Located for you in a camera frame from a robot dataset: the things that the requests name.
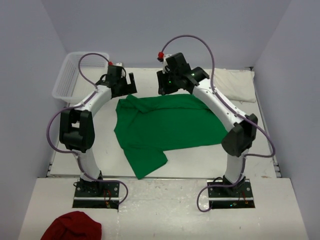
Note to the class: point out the folded white t shirt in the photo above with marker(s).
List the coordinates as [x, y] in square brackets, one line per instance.
[237, 85]

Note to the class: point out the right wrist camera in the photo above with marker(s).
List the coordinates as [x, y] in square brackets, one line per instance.
[162, 58]

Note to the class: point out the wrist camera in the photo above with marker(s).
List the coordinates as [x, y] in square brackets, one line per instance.
[162, 58]
[118, 64]

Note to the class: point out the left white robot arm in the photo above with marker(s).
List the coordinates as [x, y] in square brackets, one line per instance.
[77, 131]

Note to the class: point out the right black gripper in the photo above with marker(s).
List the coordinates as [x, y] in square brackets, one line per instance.
[163, 88]

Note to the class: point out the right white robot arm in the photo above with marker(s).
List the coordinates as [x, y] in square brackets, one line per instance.
[239, 126]

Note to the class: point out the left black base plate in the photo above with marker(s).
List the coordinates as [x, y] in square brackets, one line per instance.
[96, 195]

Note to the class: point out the green t shirt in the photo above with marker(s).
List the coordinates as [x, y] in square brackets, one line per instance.
[148, 127]

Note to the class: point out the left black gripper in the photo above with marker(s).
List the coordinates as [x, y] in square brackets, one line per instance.
[129, 89]

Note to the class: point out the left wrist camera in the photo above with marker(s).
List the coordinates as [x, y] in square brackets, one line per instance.
[118, 64]

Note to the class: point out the red t shirt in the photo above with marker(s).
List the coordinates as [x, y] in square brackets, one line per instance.
[75, 225]

